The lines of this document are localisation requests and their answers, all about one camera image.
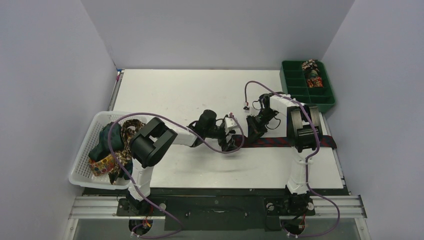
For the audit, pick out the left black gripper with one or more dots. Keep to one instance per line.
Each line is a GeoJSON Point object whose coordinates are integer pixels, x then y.
{"type": "Point", "coordinates": [225, 146]}

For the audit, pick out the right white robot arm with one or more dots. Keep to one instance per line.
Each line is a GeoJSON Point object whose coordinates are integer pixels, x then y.
{"type": "Point", "coordinates": [303, 132]}

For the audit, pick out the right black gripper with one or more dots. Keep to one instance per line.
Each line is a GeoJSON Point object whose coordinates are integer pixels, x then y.
{"type": "Point", "coordinates": [252, 124]}

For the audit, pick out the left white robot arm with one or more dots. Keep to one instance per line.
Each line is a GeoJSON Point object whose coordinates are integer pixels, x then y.
{"type": "Point", "coordinates": [149, 145]}

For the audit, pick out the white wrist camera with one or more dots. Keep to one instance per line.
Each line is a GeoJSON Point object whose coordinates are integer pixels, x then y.
{"type": "Point", "coordinates": [229, 124]}
{"type": "Point", "coordinates": [247, 108]}

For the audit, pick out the dark green tie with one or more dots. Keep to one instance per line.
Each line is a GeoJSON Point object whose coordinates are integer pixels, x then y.
{"type": "Point", "coordinates": [109, 140]}

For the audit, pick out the red navy striped tie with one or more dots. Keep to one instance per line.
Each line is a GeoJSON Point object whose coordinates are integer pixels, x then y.
{"type": "Point", "coordinates": [327, 141]}

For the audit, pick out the rolled red patterned tie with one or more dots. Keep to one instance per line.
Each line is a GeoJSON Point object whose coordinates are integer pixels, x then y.
{"type": "Point", "coordinates": [315, 82]}

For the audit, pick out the colourful dotted tie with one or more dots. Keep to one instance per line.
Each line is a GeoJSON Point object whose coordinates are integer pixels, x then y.
{"type": "Point", "coordinates": [102, 166]}

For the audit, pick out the white plastic basket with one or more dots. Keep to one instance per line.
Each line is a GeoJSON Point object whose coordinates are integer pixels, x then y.
{"type": "Point", "coordinates": [81, 174]}

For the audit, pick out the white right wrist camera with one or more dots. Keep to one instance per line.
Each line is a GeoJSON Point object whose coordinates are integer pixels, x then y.
{"type": "Point", "coordinates": [247, 108]}

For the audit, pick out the aluminium rail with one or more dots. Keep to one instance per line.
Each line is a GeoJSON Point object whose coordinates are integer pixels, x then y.
{"type": "Point", "coordinates": [116, 207]}

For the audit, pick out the brown patterned tie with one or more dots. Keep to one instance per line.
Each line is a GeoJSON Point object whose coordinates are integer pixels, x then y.
{"type": "Point", "coordinates": [127, 131]}

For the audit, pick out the green compartment tray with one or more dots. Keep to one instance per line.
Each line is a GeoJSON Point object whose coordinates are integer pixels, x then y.
{"type": "Point", "coordinates": [294, 81]}

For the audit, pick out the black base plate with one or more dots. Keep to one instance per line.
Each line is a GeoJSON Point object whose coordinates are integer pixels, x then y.
{"type": "Point", "coordinates": [287, 215]}

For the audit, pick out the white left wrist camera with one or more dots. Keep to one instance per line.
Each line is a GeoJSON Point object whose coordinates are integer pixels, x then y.
{"type": "Point", "coordinates": [229, 124]}

